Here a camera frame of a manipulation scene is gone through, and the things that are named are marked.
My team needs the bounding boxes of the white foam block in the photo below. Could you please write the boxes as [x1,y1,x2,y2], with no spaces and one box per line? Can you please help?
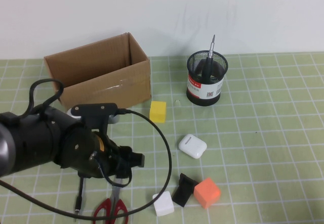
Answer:
[152,191,175,217]

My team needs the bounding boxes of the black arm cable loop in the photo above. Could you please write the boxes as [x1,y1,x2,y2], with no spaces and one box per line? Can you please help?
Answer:
[28,78,65,114]

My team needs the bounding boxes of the thick black camera cable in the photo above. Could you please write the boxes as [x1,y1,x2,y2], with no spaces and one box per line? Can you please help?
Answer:
[0,109,174,221]

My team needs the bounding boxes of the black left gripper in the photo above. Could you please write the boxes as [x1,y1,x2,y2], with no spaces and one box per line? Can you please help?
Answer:
[78,131,146,181]

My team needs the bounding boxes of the red handled scissors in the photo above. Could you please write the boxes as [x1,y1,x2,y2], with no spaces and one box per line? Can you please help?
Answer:
[92,177,129,224]

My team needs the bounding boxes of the yellow foam block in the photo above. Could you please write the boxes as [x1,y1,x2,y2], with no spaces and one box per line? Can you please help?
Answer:
[149,100,168,123]

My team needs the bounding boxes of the green checked tablecloth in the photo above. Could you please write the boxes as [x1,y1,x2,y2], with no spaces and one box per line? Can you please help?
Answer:
[0,53,324,224]

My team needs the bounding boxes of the silver black pen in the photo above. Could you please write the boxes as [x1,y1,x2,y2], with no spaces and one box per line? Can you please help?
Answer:
[204,34,217,83]

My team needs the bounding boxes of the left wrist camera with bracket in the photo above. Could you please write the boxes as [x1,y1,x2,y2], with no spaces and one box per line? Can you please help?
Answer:
[66,102,120,134]

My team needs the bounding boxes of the white earbuds case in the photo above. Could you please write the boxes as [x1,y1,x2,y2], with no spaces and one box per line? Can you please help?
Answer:
[178,133,208,160]

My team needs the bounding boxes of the orange foam block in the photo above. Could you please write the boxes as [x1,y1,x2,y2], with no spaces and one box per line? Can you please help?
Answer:
[193,176,222,209]

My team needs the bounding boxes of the black mesh pen holder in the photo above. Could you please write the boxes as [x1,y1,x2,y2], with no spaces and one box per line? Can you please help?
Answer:
[186,51,228,107]

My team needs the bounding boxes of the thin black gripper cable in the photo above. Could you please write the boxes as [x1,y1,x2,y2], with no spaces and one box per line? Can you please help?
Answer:
[90,151,132,187]

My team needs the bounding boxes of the black wedge block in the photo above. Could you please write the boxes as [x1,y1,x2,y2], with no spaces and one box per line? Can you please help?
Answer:
[172,172,199,208]

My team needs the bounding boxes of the brown cardboard box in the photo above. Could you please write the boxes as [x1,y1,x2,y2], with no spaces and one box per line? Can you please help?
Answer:
[44,32,152,114]

